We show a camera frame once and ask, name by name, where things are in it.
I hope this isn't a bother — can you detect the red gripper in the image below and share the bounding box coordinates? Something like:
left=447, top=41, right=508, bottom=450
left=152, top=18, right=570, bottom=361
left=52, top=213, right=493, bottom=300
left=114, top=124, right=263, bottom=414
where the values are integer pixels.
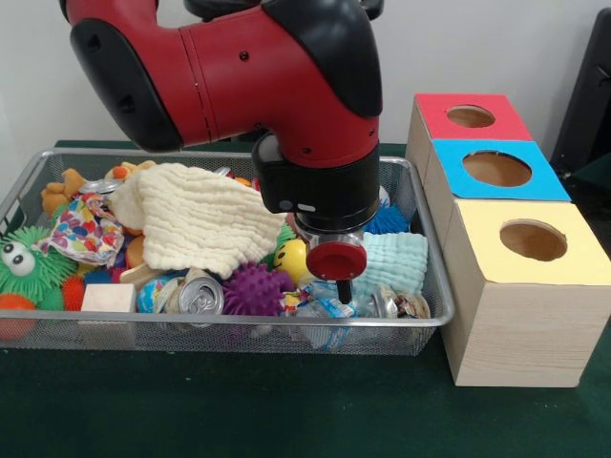
left=305, top=240, right=368, bottom=305

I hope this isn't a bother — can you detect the cream waffle cloth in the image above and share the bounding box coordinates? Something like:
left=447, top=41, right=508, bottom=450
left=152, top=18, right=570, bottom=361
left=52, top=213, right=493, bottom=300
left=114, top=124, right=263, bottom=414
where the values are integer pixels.
left=108, top=162, right=286, bottom=281

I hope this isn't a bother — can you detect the wooden box with three holes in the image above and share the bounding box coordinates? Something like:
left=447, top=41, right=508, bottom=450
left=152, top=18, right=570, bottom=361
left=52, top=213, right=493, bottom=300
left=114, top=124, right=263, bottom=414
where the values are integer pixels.
left=405, top=93, right=611, bottom=388

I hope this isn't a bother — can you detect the crushed clear plastic bottle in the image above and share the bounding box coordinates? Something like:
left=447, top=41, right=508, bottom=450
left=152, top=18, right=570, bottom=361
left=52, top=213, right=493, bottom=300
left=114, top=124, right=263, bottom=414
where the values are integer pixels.
left=295, top=279, right=383, bottom=321

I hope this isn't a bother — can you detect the yellow smiley face ball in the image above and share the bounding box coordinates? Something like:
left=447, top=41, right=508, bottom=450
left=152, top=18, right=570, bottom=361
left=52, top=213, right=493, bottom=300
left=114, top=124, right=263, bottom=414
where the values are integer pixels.
left=272, top=238, right=316, bottom=287

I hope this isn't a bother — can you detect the light blue waffle cloth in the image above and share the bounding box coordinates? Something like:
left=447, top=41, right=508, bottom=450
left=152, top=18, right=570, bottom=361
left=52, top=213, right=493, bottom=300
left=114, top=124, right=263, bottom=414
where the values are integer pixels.
left=352, top=233, right=430, bottom=297

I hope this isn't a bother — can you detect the blue spiky rubber ball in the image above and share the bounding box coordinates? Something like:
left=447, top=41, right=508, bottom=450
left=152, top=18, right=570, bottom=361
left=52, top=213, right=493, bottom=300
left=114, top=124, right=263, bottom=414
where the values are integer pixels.
left=365, top=204, right=411, bottom=235

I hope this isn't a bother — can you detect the purple spiky ball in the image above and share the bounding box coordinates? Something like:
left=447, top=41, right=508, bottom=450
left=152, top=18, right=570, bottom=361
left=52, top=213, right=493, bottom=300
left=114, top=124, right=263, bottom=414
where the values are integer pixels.
left=221, top=261, right=297, bottom=317

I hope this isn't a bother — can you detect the silver drinks can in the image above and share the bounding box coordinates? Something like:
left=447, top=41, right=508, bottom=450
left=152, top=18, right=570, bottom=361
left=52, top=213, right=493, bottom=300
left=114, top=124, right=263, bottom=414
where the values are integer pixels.
left=179, top=276, right=225, bottom=317

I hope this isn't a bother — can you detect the dark green table cloth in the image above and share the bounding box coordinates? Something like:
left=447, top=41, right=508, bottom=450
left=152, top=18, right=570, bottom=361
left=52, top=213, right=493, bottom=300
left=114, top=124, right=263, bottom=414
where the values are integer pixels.
left=567, top=153, right=611, bottom=192
left=0, top=139, right=611, bottom=458

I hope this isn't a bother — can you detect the plain wooden block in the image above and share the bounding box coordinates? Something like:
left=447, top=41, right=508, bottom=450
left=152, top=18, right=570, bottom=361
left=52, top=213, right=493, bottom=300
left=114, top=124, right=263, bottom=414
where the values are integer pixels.
left=80, top=283, right=137, bottom=314

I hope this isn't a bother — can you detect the colourful heart-print cloth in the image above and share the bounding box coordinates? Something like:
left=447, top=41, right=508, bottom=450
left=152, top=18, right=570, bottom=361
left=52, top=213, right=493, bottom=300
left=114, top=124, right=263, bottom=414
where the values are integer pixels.
left=37, top=193, right=126, bottom=266

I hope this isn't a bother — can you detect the black upright panel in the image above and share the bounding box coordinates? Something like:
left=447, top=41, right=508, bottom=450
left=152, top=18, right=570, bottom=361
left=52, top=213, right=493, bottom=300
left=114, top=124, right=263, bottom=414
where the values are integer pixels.
left=548, top=7, right=611, bottom=177

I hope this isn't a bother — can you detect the green spiky googly-eyed toy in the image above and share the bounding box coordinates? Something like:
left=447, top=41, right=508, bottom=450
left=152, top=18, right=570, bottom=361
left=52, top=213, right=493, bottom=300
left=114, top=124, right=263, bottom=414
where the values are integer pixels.
left=0, top=226, right=66, bottom=311

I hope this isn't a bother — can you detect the shallow wire mesh bin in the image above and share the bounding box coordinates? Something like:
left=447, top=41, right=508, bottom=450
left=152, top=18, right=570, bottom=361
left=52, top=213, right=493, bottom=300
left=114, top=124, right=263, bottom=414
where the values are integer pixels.
left=0, top=147, right=455, bottom=357

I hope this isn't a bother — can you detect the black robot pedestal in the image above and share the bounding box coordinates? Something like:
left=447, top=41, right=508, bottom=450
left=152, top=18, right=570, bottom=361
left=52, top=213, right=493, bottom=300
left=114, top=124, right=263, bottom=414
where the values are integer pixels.
left=183, top=0, right=386, bottom=23

